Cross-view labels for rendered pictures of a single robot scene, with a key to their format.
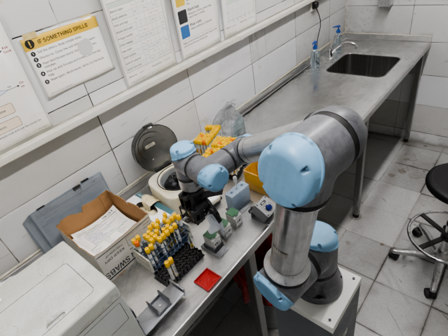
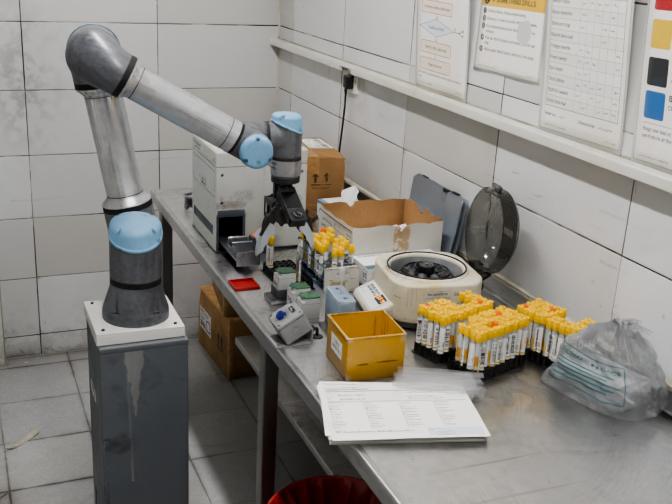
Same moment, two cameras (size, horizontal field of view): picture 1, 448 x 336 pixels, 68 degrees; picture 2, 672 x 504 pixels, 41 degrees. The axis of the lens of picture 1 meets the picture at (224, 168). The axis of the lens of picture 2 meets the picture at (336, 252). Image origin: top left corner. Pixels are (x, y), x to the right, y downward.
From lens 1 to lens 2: 2.49 m
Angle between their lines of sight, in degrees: 94
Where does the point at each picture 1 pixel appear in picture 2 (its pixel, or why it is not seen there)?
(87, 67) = (515, 59)
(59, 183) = (444, 170)
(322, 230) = (131, 224)
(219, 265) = (253, 295)
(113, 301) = (214, 164)
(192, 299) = (233, 275)
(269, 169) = not seen: hidden behind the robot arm
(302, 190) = not seen: hidden behind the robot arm
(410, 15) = not seen: outside the picture
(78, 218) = (417, 216)
